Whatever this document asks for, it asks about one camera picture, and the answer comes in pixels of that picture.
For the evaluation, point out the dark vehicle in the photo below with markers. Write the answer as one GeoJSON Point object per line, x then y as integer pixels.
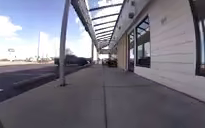
{"type": "Point", "coordinates": [112, 62]}

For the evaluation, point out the row of dark vehicles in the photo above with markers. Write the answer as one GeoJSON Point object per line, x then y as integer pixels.
{"type": "Point", "coordinates": [72, 60]}

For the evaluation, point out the bare tree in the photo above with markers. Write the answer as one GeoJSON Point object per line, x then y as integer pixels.
{"type": "Point", "coordinates": [69, 51]}

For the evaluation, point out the glazed canopy roof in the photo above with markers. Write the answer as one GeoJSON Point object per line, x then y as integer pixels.
{"type": "Point", "coordinates": [100, 20]}

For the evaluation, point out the tall lamp pole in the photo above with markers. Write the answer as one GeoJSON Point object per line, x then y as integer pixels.
{"type": "Point", "coordinates": [38, 46]}

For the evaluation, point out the white sided building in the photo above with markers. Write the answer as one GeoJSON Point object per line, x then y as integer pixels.
{"type": "Point", "coordinates": [170, 50]}

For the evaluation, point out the sign on pole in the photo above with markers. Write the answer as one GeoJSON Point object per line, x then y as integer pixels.
{"type": "Point", "coordinates": [11, 50]}

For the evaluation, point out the pale canopy post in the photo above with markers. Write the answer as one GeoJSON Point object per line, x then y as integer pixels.
{"type": "Point", "coordinates": [92, 51]}
{"type": "Point", "coordinates": [63, 43]}

